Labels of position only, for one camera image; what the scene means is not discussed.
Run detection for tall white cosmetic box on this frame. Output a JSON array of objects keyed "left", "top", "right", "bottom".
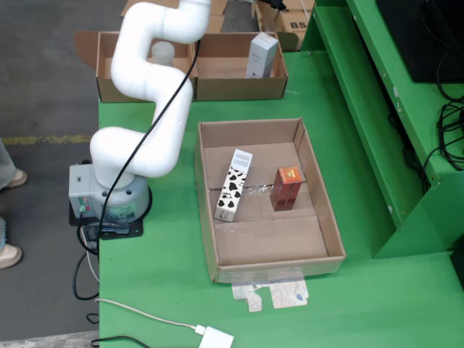
[{"left": 244, "top": 31, "right": 279, "bottom": 80}]

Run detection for open brown cardboard box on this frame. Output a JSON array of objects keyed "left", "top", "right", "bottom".
[
  {"left": 73, "top": 30, "right": 197, "bottom": 103},
  {"left": 190, "top": 31, "right": 300, "bottom": 102}
]

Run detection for red orange product box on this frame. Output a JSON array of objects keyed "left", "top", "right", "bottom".
[{"left": 270, "top": 165, "right": 304, "bottom": 212}]

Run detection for shallow cardboard tray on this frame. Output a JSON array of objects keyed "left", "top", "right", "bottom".
[{"left": 194, "top": 116, "right": 347, "bottom": 285}]

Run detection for grey robot control box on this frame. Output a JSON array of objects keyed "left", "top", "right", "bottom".
[{"left": 68, "top": 163, "right": 106, "bottom": 220}]

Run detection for white bottle teal label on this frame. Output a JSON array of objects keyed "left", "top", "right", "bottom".
[{"left": 151, "top": 41, "right": 175, "bottom": 68}]

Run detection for black computer monitor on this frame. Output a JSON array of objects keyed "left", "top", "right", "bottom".
[{"left": 375, "top": 0, "right": 464, "bottom": 83}]

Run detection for green metal shelf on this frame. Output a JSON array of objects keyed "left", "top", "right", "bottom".
[{"left": 300, "top": 0, "right": 464, "bottom": 260}]

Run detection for cow print carton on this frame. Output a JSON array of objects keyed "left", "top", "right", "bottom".
[{"left": 213, "top": 148, "right": 254, "bottom": 222}]

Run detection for flattened white paper carton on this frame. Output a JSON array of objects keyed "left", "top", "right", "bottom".
[{"left": 231, "top": 277, "right": 310, "bottom": 313}]

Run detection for beige sneaker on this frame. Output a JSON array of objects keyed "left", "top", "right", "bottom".
[
  {"left": 0, "top": 243, "right": 23, "bottom": 270},
  {"left": 5, "top": 168, "right": 28, "bottom": 189}
]

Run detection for white usb adapter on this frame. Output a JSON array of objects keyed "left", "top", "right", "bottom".
[{"left": 195, "top": 325, "right": 235, "bottom": 348}]

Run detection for strapped printed cardboard box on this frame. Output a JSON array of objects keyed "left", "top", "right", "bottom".
[{"left": 253, "top": 0, "right": 316, "bottom": 41}]

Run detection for long black cable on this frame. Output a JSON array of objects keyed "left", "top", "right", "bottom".
[{"left": 86, "top": 38, "right": 202, "bottom": 348}]

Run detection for tangled black cables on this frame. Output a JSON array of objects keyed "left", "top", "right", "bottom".
[{"left": 389, "top": 54, "right": 464, "bottom": 189}]

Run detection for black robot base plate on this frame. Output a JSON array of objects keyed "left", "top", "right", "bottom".
[{"left": 68, "top": 201, "right": 144, "bottom": 241}]

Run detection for white usb cable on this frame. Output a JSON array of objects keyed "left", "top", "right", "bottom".
[{"left": 94, "top": 297, "right": 199, "bottom": 331}]

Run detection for black power cable loop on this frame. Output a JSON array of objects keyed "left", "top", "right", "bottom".
[{"left": 73, "top": 224, "right": 101, "bottom": 302}]

